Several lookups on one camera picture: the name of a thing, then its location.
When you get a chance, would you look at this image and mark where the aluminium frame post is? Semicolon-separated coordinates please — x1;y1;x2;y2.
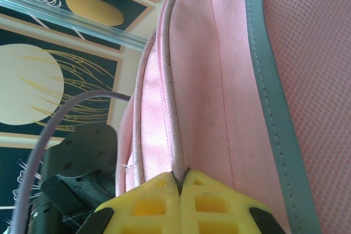
0;0;146;53

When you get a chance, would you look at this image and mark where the pink student backpack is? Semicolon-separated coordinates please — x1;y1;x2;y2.
115;0;351;234

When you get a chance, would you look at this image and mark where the dark wall panel yellow oval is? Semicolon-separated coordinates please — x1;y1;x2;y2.
0;0;154;51

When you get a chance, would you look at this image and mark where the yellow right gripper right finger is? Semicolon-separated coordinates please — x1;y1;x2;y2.
180;169;271;234

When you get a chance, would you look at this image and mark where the dark wall panel single flower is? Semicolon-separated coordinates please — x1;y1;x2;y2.
0;140;55;226

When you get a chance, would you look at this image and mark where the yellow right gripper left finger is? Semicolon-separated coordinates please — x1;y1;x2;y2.
95;172;182;234

